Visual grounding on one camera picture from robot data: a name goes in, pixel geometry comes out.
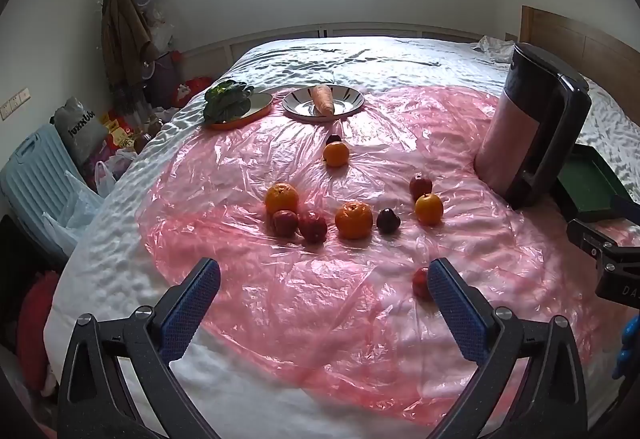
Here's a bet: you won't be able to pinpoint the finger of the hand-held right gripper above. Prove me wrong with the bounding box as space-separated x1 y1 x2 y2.
607 196 640 221
566 218 640 266

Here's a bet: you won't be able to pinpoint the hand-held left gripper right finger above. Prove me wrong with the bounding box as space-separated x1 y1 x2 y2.
427 257 588 439

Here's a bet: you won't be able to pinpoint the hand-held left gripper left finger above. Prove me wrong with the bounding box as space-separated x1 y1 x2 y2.
57 257 221 439

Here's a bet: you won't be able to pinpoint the red apple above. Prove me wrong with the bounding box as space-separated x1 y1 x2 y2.
298 211 329 243
272 210 301 238
411 267 435 303
409 174 434 201

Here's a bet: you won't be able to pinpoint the green tray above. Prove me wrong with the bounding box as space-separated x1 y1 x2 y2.
552 142 634 223

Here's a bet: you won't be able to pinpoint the orange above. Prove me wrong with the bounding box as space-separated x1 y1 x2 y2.
264 182 300 216
323 141 350 168
334 201 375 240
414 193 445 226

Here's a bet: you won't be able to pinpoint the person's right hand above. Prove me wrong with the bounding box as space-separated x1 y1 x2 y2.
612 313 640 380

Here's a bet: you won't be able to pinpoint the pink plastic sheet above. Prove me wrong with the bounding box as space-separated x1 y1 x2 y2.
135 84 640 416

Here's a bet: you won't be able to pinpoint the black steel electric kettle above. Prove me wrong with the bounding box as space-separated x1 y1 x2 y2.
474 41 593 210

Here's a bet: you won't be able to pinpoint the red cloth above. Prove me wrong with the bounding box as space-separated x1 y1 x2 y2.
16 270 62 394

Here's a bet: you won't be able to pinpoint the white plastic bag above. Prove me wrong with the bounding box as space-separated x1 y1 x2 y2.
93 152 137 198

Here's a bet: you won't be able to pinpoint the wooden headboard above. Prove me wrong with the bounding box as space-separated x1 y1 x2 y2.
520 4 640 91

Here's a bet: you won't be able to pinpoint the yellow packet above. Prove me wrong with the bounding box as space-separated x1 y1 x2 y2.
102 111 135 151

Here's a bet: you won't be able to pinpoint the crumpled white cloth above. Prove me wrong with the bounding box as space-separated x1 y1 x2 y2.
471 34 517 65

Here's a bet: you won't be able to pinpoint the leafy green vegetable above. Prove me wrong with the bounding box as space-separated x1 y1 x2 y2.
203 80 255 124

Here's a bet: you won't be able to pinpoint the grey printed bag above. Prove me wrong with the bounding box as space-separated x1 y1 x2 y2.
52 96 110 166

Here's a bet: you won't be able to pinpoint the orange rimmed plate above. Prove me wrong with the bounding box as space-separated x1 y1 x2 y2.
205 92 275 131

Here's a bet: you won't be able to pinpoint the red bag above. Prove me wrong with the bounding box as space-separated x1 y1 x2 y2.
172 76 214 109

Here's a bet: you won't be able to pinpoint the purple bin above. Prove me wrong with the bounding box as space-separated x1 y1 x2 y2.
143 50 182 108

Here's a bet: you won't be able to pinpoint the carrot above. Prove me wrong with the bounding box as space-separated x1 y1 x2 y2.
310 84 335 118

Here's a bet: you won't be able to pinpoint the brown coat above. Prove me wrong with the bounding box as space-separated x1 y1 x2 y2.
101 0 152 103

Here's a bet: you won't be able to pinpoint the wall sockets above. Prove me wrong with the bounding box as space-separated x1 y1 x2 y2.
0 88 32 121

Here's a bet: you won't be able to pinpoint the beige bed frame board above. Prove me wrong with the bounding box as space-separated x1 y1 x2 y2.
178 22 484 70

